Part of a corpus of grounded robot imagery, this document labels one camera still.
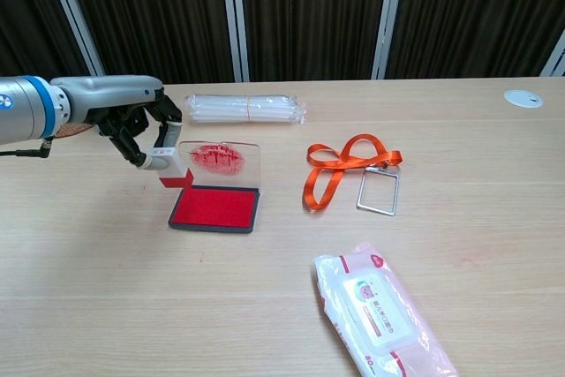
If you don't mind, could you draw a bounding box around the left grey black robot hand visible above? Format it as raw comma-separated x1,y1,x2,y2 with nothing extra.
49,74,184,172

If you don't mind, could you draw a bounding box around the small red clear stamp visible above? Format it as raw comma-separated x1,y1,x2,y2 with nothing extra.
151,145,196,190

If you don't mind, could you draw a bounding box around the round woven rattan coaster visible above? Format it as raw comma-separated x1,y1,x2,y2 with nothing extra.
53,124,98,139

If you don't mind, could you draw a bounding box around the bundle of wrapped white straws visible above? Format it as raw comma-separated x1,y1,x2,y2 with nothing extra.
183,92,308,126

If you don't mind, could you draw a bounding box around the red ink pad clear lid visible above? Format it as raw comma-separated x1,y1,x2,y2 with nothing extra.
167,139,262,235

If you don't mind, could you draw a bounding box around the pink wet wipes pack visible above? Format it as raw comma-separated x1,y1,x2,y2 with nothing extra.
312,242,459,377

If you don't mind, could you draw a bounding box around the black cable with plug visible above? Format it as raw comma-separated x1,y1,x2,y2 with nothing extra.
0,136,56,158

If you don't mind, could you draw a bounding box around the orange lanyard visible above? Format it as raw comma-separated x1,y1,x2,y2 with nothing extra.
302,133,403,213

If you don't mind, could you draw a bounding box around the clear badge holder metal frame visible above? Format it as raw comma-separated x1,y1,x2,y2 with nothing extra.
356,163,402,218

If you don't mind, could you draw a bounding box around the white round cable grommet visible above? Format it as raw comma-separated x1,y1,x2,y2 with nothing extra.
503,88,545,109

